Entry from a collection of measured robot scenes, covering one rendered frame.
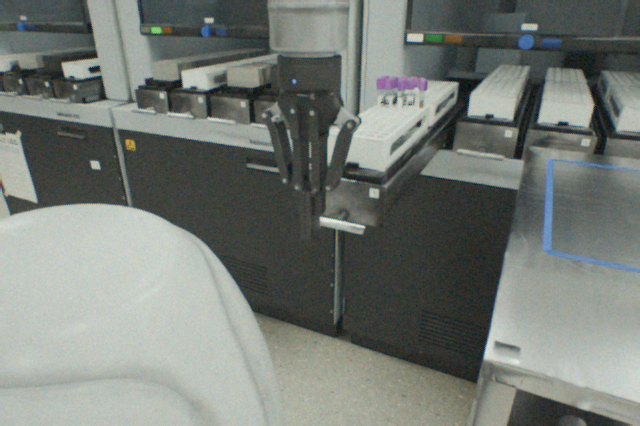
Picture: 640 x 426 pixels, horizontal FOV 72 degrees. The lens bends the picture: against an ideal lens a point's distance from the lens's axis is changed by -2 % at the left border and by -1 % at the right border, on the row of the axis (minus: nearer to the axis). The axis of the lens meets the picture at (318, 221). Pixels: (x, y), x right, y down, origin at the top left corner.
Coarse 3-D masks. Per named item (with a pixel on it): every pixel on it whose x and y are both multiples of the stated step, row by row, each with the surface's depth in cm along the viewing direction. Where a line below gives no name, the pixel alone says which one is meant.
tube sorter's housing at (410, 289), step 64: (384, 0) 107; (384, 64) 113; (448, 64) 163; (512, 64) 153; (576, 64) 148; (448, 192) 110; (512, 192) 103; (384, 256) 126; (448, 256) 117; (384, 320) 135; (448, 320) 125
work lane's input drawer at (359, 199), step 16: (448, 112) 107; (432, 128) 93; (448, 128) 105; (416, 144) 83; (432, 144) 91; (400, 160) 75; (416, 160) 81; (352, 176) 69; (368, 176) 68; (384, 176) 68; (400, 176) 73; (416, 176) 83; (336, 192) 71; (352, 192) 69; (368, 192) 68; (384, 192) 67; (400, 192) 75; (336, 208) 72; (352, 208) 70; (368, 208) 69; (384, 208) 68; (320, 224) 69; (336, 224) 68; (352, 224) 67; (368, 224) 70
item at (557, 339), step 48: (528, 192) 61; (576, 192) 61; (624, 192) 61; (528, 240) 49; (576, 240) 49; (624, 240) 49; (528, 288) 41; (576, 288) 41; (624, 288) 41; (528, 336) 35; (576, 336) 35; (624, 336) 35; (480, 384) 104; (528, 384) 32; (576, 384) 30; (624, 384) 30
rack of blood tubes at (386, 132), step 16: (368, 112) 85; (384, 112) 85; (400, 112) 86; (416, 112) 85; (336, 128) 74; (368, 128) 75; (384, 128) 75; (400, 128) 74; (416, 128) 90; (352, 144) 70; (368, 144) 69; (384, 144) 68; (400, 144) 85; (352, 160) 71; (368, 160) 70; (384, 160) 69
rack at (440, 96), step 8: (416, 88) 109; (432, 88) 109; (440, 88) 109; (448, 88) 110; (456, 88) 115; (416, 96) 100; (432, 96) 99; (440, 96) 99; (448, 96) 107; (456, 96) 117; (432, 104) 93; (440, 104) 110; (448, 104) 109; (432, 112) 94; (440, 112) 102; (432, 120) 95
